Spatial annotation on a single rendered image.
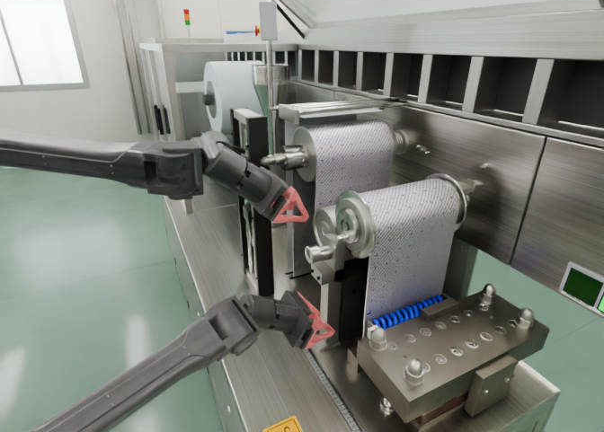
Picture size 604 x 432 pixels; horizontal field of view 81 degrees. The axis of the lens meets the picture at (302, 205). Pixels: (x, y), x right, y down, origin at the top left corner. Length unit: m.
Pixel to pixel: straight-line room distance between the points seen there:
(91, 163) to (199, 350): 0.32
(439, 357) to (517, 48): 0.64
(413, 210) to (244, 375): 0.54
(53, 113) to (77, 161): 5.56
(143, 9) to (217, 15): 1.03
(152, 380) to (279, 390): 0.40
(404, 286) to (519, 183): 0.33
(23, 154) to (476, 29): 0.90
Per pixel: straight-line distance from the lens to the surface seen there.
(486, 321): 0.95
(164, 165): 0.56
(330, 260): 0.82
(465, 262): 1.04
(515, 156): 0.88
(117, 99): 6.11
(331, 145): 0.90
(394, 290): 0.86
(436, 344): 0.85
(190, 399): 2.08
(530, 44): 0.87
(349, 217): 0.74
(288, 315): 0.70
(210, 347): 0.59
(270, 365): 0.94
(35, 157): 0.68
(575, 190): 0.83
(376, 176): 1.00
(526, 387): 1.03
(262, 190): 0.60
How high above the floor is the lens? 1.61
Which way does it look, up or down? 25 degrees down
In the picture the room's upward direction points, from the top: straight up
